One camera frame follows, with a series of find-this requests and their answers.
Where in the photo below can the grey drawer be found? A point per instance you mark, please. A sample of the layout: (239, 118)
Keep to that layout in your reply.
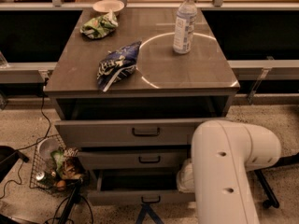
(137, 186)
(133, 159)
(127, 132)

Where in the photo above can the white bowl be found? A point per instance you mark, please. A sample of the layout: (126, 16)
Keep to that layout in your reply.
(104, 6)

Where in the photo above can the blue chip bag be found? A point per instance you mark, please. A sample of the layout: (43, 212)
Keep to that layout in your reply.
(117, 65)

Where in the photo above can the metal can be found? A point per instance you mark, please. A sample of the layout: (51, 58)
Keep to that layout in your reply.
(43, 178)

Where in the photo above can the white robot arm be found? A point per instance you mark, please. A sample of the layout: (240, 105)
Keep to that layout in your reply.
(216, 172)

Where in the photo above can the black tripod leg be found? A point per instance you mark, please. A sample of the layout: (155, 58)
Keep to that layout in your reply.
(63, 211)

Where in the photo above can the black stand base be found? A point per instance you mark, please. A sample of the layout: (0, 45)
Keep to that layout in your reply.
(272, 200)

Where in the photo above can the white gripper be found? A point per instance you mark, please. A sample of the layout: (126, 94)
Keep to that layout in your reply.
(185, 175)

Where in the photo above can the wire basket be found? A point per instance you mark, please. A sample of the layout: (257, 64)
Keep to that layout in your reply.
(58, 185)

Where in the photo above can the clear cup in basket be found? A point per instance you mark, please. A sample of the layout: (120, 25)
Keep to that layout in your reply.
(45, 147)

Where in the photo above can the blue tape cross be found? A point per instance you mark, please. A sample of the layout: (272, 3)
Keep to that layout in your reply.
(146, 210)

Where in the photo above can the green chip bag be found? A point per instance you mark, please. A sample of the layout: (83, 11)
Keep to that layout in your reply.
(101, 26)

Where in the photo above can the brown snack bag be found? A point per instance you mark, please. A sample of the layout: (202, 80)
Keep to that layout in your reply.
(68, 166)

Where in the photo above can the clear plastic water bottle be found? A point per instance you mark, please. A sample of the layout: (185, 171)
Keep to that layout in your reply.
(184, 27)

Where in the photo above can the grey drawer cabinet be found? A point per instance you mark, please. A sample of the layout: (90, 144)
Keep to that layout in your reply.
(165, 85)

